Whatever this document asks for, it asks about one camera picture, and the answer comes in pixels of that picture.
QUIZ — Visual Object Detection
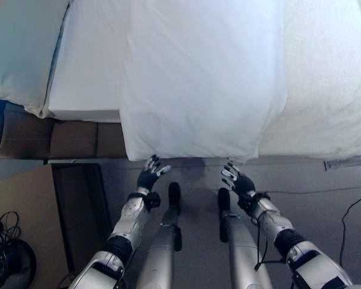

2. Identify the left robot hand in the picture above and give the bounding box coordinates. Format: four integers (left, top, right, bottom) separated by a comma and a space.
137, 154, 171, 192

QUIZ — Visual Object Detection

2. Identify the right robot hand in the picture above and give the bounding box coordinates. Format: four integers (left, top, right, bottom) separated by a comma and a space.
221, 162, 256, 197

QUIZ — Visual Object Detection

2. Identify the brown bed base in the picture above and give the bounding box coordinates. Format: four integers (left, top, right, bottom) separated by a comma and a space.
0, 95, 131, 160

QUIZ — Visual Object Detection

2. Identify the white bed mattress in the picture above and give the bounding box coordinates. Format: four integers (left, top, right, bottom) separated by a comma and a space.
46, 0, 133, 123

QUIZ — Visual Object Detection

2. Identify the right silver robot leg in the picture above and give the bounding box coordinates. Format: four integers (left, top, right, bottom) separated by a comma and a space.
217, 188, 273, 289

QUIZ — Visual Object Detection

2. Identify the silver robot leg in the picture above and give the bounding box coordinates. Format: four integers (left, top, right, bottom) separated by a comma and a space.
134, 182, 183, 289
217, 188, 273, 289

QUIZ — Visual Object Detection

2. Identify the left silver robot leg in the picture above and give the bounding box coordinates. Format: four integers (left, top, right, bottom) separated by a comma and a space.
134, 182, 183, 289

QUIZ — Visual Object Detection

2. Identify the white smooth duvet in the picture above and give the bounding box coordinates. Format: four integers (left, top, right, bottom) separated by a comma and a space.
119, 0, 290, 165

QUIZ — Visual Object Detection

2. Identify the beige bedside table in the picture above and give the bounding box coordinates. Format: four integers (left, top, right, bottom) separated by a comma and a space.
0, 162, 113, 289

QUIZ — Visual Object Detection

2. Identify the white textured blanket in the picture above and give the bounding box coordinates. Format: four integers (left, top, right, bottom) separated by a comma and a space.
257, 0, 361, 162

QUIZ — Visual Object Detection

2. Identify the black round object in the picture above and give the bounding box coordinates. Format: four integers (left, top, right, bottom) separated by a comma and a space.
0, 240, 37, 289

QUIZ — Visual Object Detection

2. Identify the white pillow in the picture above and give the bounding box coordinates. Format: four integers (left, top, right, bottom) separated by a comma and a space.
0, 0, 72, 119

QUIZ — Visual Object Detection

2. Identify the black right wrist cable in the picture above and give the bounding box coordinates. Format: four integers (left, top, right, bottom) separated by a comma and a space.
251, 217, 287, 272

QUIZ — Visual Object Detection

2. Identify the thin black floor cable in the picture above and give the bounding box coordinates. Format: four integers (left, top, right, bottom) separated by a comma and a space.
260, 185, 361, 194

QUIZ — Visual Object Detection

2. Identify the thick black floor cable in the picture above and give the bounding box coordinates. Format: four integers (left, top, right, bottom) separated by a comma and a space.
341, 191, 361, 273

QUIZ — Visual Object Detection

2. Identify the black cable bundle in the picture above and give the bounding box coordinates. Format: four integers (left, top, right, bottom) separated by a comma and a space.
0, 210, 22, 289

